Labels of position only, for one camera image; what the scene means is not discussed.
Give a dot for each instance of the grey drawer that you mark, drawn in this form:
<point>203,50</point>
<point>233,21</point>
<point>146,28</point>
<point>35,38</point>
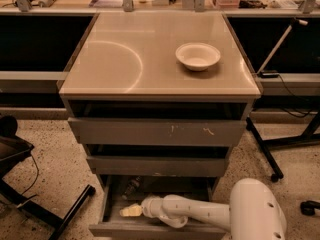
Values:
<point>117,195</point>
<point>174,161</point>
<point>158,123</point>

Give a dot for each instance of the grey bottom drawer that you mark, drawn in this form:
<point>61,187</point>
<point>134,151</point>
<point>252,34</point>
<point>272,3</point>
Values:
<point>117,195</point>

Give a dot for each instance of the clear plastic water bottle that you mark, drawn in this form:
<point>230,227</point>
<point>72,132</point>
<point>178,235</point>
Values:
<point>132,185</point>

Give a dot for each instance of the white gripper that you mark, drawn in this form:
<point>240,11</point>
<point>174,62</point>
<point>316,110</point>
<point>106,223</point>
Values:
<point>150,206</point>

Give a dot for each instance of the white rod with black base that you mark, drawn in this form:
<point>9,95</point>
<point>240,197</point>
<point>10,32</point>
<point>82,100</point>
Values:
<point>293,22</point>

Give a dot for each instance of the grey middle drawer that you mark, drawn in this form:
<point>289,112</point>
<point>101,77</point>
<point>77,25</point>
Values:
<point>174,161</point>

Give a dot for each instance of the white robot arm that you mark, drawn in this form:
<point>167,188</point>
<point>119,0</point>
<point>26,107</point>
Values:
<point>253,212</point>

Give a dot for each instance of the grey top drawer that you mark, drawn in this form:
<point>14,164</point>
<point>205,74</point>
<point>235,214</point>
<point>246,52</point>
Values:
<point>158,123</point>

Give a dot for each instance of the white paper bowl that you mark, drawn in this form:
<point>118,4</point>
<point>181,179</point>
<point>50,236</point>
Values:
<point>197,56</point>

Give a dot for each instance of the black caster wheel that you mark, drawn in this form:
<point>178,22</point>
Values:
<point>309,207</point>

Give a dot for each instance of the black stand right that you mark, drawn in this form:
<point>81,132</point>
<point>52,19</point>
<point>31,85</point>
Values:
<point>308,137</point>

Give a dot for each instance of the grey drawer cabinet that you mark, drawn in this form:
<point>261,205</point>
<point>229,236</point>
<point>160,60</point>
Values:
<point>131,57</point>

